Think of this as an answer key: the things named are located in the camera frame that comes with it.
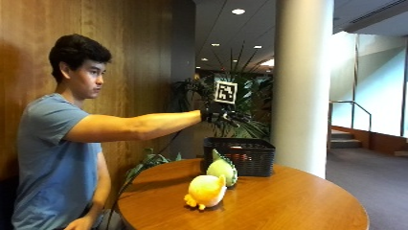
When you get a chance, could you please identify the tall green potted plant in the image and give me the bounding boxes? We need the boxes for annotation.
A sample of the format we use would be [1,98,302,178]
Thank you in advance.
[170,41,275,142]

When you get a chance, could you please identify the white marker cube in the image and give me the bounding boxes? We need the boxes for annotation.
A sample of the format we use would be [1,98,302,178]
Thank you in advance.
[213,80,238,105]

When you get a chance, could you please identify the black woven basket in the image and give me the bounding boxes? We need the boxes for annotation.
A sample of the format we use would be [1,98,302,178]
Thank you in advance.
[201,136,276,178]

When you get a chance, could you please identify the green plush toy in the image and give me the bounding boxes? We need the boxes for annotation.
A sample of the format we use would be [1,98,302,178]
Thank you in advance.
[205,149,239,188]

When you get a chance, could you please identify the white round column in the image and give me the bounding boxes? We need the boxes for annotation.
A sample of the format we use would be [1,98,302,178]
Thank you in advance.
[268,0,335,180]

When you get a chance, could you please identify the yellow plush toy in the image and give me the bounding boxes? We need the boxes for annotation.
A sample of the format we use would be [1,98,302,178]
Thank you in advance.
[182,173,229,211]

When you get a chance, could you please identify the small leafy plant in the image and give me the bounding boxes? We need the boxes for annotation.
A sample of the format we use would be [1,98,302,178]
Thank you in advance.
[121,148,183,190]

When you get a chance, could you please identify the carpeted stair steps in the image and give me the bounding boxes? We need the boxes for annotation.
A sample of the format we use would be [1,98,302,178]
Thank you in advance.
[330,128,363,150]

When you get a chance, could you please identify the round wooden table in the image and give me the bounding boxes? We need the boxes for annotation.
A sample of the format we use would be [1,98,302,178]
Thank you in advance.
[116,157,371,230]

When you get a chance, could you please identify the metal stair handrail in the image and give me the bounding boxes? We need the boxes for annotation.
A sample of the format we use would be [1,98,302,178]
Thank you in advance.
[327,100,373,151]

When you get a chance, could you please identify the the person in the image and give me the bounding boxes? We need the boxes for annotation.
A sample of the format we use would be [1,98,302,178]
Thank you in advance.
[11,33,205,230]

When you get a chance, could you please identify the black cable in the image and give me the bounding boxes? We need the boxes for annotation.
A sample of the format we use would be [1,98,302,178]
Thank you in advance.
[106,128,183,230]

